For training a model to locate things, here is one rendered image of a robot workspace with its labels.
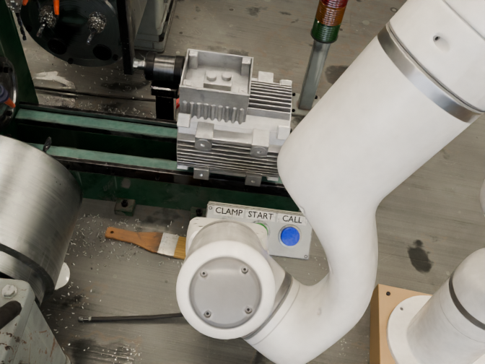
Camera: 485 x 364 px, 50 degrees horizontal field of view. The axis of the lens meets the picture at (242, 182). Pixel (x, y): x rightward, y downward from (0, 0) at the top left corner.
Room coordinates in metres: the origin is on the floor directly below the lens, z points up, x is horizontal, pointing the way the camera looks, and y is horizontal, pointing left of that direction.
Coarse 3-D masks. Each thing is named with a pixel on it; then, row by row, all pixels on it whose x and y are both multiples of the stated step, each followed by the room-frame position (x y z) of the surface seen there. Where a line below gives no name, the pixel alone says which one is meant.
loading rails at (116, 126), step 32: (32, 128) 0.70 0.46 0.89; (64, 128) 0.70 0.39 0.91; (96, 128) 0.71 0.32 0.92; (128, 128) 0.72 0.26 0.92; (160, 128) 0.74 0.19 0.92; (64, 160) 0.60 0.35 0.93; (96, 160) 0.61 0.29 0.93; (128, 160) 0.64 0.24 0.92; (160, 160) 0.65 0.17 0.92; (96, 192) 0.61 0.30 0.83; (128, 192) 0.61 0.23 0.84; (160, 192) 0.61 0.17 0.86; (192, 192) 0.62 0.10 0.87; (224, 192) 0.62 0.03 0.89; (256, 192) 0.63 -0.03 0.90
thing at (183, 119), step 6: (180, 114) 0.62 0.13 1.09; (186, 114) 0.63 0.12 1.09; (180, 120) 0.62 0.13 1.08; (186, 120) 0.62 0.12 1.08; (180, 126) 0.61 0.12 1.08; (186, 126) 0.61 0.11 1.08; (282, 126) 0.64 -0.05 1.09; (288, 126) 0.64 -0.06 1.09; (276, 132) 0.64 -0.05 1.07; (282, 132) 0.63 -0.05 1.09; (288, 132) 0.63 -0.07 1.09; (276, 138) 0.62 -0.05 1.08; (282, 138) 0.62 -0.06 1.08; (180, 168) 0.61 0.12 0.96; (186, 168) 0.61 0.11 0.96; (270, 180) 0.62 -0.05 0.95; (276, 180) 0.62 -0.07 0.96
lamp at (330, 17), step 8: (320, 0) 1.00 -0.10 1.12; (320, 8) 0.99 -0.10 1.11; (328, 8) 0.97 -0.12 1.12; (336, 8) 0.98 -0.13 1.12; (344, 8) 0.99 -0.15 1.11; (320, 16) 0.98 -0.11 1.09; (328, 16) 0.97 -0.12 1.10; (336, 16) 0.98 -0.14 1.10; (328, 24) 0.97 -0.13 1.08; (336, 24) 0.98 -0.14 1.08
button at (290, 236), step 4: (284, 228) 0.44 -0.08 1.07; (288, 228) 0.44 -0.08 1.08; (292, 228) 0.44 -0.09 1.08; (284, 232) 0.43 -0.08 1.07; (288, 232) 0.43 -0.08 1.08; (292, 232) 0.43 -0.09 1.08; (296, 232) 0.43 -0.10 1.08; (284, 236) 0.43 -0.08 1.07; (288, 236) 0.43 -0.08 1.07; (292, 236) 0.43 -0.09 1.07; (296, 236) 0.43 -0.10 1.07; (284, 240) 0.42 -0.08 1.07; (288, 240) 0.42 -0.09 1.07; (292, 240) 0.42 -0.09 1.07; (296, 240) 0.42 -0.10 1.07; (288, 244) 0.42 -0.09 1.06; (292, 244) 0.42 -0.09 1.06
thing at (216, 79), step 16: (192, 64) 0.72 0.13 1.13; (208, 64) 0.73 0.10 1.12; (224, 64) 0.74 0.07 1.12; (240, 64) 0.74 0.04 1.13; (192, 80) 0.69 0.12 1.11; (208, 80) 0.68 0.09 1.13; (224, 80) 0.69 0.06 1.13; (240, 80) 0.71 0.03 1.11; (192, 96) 0.64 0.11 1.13; (208, 96) 0.64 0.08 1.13; (224, 96) 0.64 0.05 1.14; (240, 96) 0.64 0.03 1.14; (192, 112) 0.64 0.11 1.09; (208, 112) 0.64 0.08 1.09; (224, 112) 0.64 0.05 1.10; (240, 112) 0.64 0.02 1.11
